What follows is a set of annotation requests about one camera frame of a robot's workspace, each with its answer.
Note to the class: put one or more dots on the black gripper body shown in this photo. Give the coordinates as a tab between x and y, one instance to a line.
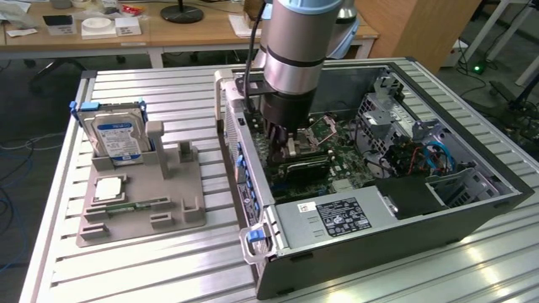
286	109

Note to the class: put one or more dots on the green graphics card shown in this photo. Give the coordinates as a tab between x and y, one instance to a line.
308	170

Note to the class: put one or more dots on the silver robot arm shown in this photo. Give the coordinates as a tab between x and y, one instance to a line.
296	47

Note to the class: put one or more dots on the CPU socket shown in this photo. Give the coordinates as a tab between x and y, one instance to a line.
310	143

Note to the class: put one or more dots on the silver socket cover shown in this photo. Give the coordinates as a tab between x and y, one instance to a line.
332	118

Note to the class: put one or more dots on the green motherboard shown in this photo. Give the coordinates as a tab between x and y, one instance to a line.
350	161

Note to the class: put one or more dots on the silver chipset heatsink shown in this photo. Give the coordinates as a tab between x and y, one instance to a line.
344	186

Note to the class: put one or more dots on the silver disk bay cage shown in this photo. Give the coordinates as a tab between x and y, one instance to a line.
380	118

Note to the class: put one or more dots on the grey power supply unit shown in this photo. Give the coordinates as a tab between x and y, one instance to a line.
304	233

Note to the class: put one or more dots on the white paper stack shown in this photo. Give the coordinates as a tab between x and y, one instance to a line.
245	28

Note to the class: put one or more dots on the grey parts rack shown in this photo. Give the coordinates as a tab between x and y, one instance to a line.
169	195

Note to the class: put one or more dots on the brown cardboard box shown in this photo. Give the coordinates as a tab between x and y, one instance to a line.
252	9

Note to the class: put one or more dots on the black plastic shroud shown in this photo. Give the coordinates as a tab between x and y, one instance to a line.
410	195

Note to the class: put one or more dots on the hard disk with blue caddy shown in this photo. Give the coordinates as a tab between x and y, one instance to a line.
118	139

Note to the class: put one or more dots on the black round lamp base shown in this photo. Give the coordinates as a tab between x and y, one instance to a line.
181	14

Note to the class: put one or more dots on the black and silver PC case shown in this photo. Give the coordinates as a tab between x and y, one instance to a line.
380	252

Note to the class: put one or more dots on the wooden cabinet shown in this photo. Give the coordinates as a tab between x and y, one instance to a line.
421	31

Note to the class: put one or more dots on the green RAM stick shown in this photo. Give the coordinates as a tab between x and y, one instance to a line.
126	206

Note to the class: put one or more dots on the silver CPU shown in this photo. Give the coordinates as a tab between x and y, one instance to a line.
109	188

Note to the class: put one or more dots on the plain white box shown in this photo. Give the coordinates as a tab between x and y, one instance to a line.
128	28

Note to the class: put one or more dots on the red small package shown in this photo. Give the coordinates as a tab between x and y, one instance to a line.
132	10

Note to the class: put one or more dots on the white box with round dish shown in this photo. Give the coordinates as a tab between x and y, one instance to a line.
100	28

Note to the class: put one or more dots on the wooden desk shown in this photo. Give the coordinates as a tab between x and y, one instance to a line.
85	44

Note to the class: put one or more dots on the dark small object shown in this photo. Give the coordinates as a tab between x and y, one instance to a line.
110	8

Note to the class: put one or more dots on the black office chair base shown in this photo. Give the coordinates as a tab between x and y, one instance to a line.
55	67

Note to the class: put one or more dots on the black topped white box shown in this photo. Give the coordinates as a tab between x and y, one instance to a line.
61	28

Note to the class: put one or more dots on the grey cup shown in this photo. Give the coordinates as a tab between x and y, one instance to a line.
61	3

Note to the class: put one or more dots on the white paper label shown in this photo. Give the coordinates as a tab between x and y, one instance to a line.
21	32

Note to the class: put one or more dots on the clear plastic bag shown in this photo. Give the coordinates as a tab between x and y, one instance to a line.
15	12

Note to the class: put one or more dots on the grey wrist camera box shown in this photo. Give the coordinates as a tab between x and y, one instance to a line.
241	86

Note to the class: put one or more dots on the grey disk bay bracket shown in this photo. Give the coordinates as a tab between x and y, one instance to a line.
464	189

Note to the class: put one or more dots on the green lit power switch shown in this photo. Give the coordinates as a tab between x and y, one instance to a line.
477	68

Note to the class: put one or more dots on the white desk frame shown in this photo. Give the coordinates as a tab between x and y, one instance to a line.
528	70

